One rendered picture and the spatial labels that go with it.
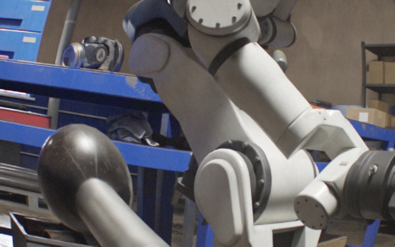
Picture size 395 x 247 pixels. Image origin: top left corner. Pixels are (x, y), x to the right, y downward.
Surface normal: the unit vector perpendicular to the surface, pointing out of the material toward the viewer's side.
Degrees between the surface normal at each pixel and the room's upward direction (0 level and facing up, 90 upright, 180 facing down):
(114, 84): 90
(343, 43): 90
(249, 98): 119
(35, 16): 90
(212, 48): 109
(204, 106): 90
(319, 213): 128
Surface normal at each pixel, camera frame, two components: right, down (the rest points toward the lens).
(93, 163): 0.44, -0.38
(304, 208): -0.72, 0.51
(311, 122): 0.22, -0.47
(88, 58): 0.59, 0.08
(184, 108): -0.58, 0.22
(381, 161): -0.54, -0.76
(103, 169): 0.65, -0.35
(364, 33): -0.83, -0.13
